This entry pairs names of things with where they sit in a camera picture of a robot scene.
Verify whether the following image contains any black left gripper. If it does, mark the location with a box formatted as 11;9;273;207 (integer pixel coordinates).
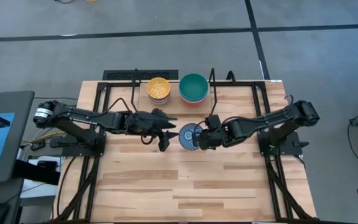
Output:
126;111;180;152

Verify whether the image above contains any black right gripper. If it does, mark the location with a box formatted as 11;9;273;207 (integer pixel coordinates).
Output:
192;123;232;151

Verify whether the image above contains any blue radial-striped bowl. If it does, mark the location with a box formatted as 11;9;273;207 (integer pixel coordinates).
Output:
178;123;203;151

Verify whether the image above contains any yellow bowl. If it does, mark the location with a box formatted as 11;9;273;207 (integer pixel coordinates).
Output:
146;77;172;98

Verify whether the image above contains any green bowl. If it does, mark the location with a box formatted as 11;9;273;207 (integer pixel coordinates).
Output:
178;73;209;100

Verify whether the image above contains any black floor vent grille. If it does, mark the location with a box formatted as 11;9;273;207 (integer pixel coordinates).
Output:
103;69;179;81

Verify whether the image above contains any black rectangular case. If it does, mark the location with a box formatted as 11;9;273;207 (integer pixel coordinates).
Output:
12;158;61;186

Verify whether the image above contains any white paper sheet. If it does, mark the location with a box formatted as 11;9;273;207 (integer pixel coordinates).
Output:
19;154;62;200

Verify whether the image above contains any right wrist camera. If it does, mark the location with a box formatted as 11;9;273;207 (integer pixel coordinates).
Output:
204;114;222;129

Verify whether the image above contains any wooden shelf with black frame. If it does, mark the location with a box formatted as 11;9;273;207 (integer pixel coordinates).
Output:
131;67;219;116

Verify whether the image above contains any black metal table frame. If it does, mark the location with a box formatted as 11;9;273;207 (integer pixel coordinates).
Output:
54;70;318;224

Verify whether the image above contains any yellow cable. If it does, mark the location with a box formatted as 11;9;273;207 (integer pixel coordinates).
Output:
22;130;67;146

